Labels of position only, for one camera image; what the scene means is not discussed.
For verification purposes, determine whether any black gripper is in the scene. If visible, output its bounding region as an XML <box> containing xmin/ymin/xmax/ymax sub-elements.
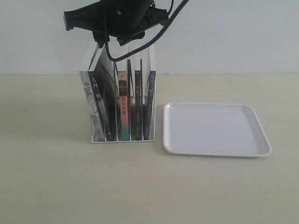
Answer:
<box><xmin>64</xmin><ymin>0</ymin><xmax>169</xmax><ymax>48</ymax></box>

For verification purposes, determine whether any dark blue spine book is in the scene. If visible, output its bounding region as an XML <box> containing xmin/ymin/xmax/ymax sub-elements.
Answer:
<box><xmin>143</xmin><ymin>43</ymin><xmax>157</xmax><ymax>141</ymax></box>

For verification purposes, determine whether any black grey spine book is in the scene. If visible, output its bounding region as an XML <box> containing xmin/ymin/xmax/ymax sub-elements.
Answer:
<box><xmin>89</xmin><ymin>46</ymin><xmax>116</xmax><ymax>141</ymax></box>

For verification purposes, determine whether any red teal spine book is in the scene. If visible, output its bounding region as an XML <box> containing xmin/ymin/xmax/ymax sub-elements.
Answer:
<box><xmin>117</xmin><ymin>59</ymin><xmax>129</xmax><ymax>141</ymax></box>

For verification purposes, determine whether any dark brown spine book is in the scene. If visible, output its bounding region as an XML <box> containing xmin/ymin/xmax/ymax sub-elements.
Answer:
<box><xmin>131</xmin><ymin>42</ymin><xmax>142</xmax><ymax>141</ymax></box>

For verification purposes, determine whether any grey marbled white book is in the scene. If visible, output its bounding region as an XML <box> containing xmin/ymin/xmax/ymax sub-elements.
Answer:
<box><xmin>79</xmin><ymin>43</ymin><xmax>105</xmax><ymax>142</ymax></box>

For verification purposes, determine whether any white plastic tray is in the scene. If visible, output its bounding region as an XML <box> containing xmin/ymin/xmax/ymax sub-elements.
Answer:
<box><xmin>163</xmin><ymin>102</ymin><xmax>272</xmax><ymax>158</ymax></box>

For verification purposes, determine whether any black cable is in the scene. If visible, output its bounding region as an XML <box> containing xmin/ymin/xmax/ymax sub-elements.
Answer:
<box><xmin>102</xmin><ymin>0</ymin><xmax>190</xmax><ymax>62</ymax></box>

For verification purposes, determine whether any white wire book rack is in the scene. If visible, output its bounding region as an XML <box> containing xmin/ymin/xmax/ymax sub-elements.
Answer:
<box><xmin>89</xmin><ymin>58</ymin><xmax>156</xmax><ymax>144</ymax></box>

